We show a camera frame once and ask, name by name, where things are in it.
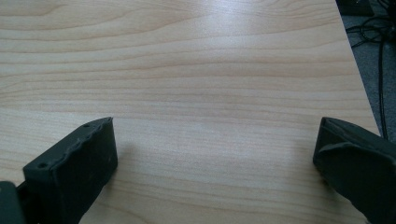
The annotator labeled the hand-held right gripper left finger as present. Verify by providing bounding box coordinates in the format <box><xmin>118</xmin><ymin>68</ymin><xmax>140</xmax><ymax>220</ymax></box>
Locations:
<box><xmin>17</xmin><ymin>116</ymin><xmax>119</xmax><ymax>224</ymax></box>

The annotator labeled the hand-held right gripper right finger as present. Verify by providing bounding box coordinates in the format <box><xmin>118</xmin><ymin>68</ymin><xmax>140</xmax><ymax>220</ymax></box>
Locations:
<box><xmin>312</xmin><ymin>117</ymin><xmax>396</xmax><ymax>224</ymax></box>

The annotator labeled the black stand base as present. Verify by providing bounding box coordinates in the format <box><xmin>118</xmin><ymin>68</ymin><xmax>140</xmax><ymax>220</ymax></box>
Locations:
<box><xmin>334</xmin><ymin>0</ymin><xmax>375</xmax><ymax>17</ymax></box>

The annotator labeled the black cable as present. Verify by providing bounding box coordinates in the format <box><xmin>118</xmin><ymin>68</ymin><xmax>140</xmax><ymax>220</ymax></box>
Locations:
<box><xmin>345</xmin><ymin>0</ymin><xmax>396</xmax><ymax>140</ymax></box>

